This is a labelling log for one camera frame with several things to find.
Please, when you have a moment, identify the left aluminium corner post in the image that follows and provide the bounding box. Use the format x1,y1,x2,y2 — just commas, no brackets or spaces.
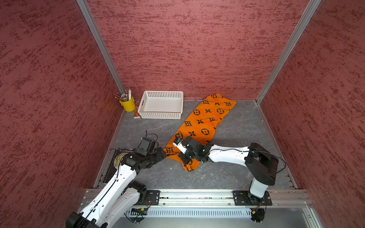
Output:
77,0,126,93

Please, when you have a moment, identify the white marker pen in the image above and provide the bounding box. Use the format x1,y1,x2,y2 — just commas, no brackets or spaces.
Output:
128,88,132,101

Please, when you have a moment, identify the aluminium corner post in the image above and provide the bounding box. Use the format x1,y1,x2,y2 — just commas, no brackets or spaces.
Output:
77,0,126,93
256,0,321,106

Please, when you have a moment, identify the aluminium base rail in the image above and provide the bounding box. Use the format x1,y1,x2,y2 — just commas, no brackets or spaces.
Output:
153,189,313,208

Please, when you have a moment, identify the right aluminium corner post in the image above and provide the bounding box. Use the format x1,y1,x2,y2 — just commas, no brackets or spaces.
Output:
256,0,321,106

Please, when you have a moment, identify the white perforated plastic basket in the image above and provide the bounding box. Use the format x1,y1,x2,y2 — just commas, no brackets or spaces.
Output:
138,91,184,119

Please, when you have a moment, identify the orange white card box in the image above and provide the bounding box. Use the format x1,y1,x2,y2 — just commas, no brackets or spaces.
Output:
134,101,141,119

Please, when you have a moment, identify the yellow metal pencil bucket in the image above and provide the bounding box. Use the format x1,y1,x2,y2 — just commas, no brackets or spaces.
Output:
119,97,136,112

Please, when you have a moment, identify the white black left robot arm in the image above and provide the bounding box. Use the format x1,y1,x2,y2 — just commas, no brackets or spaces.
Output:
66,147,166,228

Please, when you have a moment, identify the orange black patterned pillowcase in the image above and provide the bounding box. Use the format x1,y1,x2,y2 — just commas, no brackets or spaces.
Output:
163,94,237,172

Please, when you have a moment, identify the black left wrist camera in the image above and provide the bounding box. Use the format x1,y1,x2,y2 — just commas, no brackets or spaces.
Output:
135,137,159,158

